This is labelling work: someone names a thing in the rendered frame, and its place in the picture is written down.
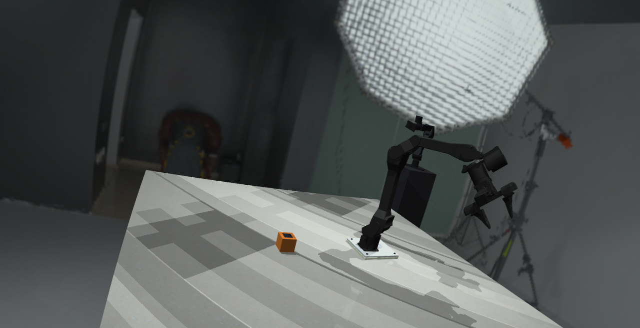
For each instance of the orange block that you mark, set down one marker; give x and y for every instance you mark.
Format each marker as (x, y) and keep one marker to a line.
(286, 242)

